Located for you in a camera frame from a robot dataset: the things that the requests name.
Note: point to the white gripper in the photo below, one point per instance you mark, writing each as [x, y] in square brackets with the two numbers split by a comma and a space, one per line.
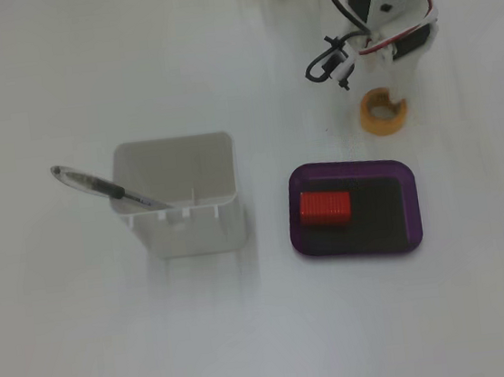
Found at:
[414, 39]

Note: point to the black and clear pen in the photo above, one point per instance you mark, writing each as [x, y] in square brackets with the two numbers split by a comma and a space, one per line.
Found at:
[97, 185]

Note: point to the yellow tape roll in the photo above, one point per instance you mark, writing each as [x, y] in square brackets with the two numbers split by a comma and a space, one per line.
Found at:
[376, 122]

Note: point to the white plastic box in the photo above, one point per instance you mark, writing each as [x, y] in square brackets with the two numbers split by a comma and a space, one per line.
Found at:
[192, 222]

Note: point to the purple metal tray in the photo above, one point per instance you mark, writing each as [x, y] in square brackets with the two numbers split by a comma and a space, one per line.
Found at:
[411, 207]

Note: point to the red ribbed block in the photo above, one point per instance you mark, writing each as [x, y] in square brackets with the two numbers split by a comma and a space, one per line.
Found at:
[324, 207]

